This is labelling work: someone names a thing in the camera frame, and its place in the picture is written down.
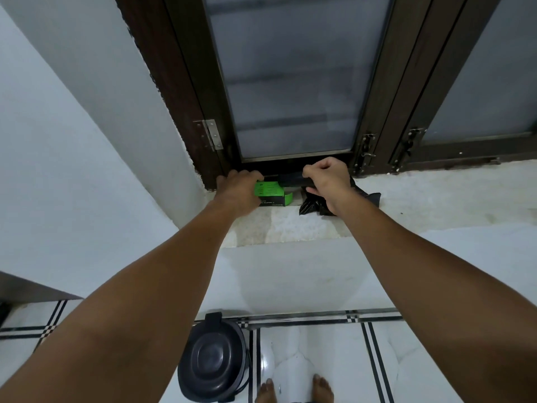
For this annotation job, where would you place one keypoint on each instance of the person's right foot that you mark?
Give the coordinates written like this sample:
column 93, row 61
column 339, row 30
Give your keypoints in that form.
column 322, row 389

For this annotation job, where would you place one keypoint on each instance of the person's left foot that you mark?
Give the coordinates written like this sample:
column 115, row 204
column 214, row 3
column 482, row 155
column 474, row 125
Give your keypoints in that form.
column 266, row 392

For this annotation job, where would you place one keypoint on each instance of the dark metal window latch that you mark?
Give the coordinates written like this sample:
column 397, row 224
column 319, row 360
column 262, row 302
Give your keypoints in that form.
column 406, row 147
column 366, row 151

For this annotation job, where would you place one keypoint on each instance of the person's foot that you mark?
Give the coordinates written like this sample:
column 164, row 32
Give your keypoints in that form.
column 322, row 389
column 266, row 392

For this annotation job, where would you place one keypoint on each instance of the black plastic garbage bag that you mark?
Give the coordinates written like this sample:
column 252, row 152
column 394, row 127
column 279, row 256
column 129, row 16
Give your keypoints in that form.
column 310, row 205

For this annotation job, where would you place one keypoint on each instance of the person's right forearm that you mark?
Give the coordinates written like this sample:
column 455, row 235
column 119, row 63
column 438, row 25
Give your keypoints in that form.
column 428, row 289

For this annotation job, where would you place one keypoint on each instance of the black lidded trash bin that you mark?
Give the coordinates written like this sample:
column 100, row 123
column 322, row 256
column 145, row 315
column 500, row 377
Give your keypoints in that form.
column 212, row 360

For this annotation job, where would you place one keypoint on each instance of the frosted glass window sash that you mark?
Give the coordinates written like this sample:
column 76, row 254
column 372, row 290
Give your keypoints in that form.
column 486, row 79
column 293, row 71

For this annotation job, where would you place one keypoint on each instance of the person's left hand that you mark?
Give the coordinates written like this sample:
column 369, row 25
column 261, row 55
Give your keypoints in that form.
column 237, row 193

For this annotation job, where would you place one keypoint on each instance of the dark wooden window frame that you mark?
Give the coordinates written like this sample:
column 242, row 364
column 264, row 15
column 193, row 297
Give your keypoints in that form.
column 168, row 71

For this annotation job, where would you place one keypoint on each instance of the dark grey furniture edge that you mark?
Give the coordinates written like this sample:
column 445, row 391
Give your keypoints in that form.
column 29, row 289

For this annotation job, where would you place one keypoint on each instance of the silver metal hinge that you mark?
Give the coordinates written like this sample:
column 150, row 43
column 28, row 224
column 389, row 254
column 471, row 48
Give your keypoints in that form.
column 213, row 134

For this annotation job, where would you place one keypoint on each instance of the person's left fingers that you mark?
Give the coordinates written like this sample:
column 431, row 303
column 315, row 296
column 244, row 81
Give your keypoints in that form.
column 245, row 175

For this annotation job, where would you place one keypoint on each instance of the green cardboard box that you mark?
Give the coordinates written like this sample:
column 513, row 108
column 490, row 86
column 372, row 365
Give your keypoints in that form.
column 273, row 193

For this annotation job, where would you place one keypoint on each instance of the person's left forearm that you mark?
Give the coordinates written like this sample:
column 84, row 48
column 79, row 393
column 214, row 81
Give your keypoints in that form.
column 138, row 306

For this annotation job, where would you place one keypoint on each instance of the person's right hand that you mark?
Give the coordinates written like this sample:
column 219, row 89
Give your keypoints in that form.
column 333, row 182

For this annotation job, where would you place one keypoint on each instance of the person's right thumb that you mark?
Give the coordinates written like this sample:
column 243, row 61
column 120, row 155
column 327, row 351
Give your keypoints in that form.
column 313, row 190

